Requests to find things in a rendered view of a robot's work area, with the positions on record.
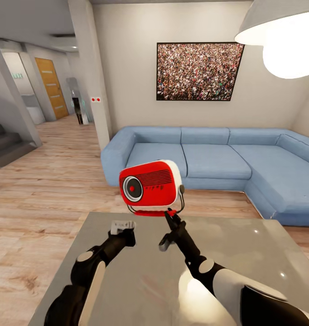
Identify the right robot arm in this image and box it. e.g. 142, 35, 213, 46
159, 208, 309, 326

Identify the radio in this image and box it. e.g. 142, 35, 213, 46
119, 159, 185, 217

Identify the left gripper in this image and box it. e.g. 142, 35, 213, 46
106, 229, 136, 256

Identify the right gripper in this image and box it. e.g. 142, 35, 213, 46
164, 208, 194, 252

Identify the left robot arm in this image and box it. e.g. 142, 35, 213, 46
44, 221, 136, 326

